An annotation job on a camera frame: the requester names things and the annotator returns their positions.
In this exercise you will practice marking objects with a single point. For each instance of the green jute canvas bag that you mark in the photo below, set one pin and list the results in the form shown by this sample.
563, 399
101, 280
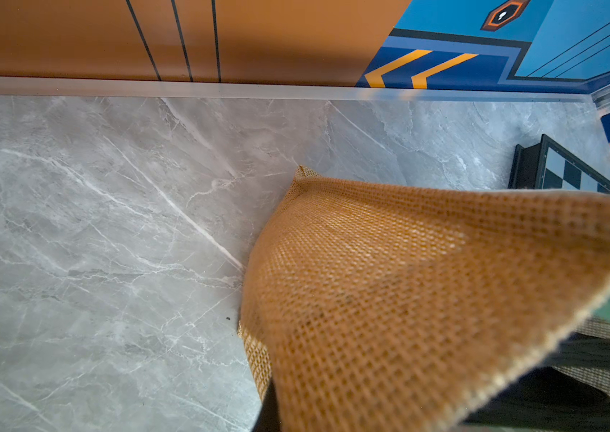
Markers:
393, 308

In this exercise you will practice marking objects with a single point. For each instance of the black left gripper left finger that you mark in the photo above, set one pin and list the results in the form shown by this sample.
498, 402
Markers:
268, 419

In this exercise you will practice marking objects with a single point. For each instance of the black grey chessboard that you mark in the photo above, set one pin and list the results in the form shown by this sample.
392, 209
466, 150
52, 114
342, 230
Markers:
548, 165

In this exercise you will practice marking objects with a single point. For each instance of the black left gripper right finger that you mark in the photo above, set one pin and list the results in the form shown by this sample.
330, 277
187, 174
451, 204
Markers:
548, 399

